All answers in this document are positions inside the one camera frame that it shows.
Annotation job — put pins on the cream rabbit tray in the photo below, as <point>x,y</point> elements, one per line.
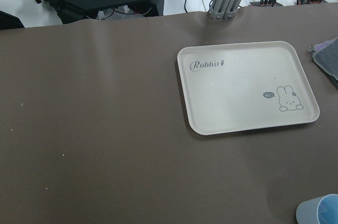
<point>235,87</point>

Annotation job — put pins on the grey folded cloth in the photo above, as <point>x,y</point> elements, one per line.
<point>325,56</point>

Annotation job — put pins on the light blue plastic cup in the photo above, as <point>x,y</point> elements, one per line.
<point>319,210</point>

